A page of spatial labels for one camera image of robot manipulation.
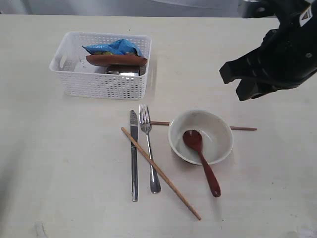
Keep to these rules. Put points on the brown wooden plate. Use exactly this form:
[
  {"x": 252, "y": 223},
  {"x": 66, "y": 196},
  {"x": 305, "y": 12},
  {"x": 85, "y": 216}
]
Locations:
[{"x": 104, "y": 60}]

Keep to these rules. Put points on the wooden chopstick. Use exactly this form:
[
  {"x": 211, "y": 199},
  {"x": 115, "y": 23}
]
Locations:
[
  {"x": 161, "y": 174},
  {"x": 232, "y": 127}
]

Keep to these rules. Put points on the silver table knife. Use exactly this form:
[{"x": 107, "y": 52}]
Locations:
[{"x": 134, "y": 169}]

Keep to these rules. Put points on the white speckled ceramic bowl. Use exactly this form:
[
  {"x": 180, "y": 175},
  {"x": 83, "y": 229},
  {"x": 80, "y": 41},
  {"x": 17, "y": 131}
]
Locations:
[{"x": 217, "y": 136}]

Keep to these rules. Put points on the blue cloth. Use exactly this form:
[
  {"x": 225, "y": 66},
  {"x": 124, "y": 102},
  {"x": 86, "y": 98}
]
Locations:
[{"x": 119, "y": 47}]

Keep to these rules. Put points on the white perforated plastic basket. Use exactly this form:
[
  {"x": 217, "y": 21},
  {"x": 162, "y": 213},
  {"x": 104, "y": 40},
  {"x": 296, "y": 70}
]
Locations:
[{"x": 80, "y": 78}]

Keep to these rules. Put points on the brown wooden spoon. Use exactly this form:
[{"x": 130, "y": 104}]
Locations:
[{"x": 193, "y": 139}]

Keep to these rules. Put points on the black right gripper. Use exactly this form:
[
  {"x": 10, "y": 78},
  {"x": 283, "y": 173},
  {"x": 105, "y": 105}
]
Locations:
[{"x": 286, "y": 58}]

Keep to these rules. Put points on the silver metal fork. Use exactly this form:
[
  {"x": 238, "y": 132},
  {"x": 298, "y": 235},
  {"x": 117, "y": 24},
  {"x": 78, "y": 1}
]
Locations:
[{"x": 146, "y": 127}]

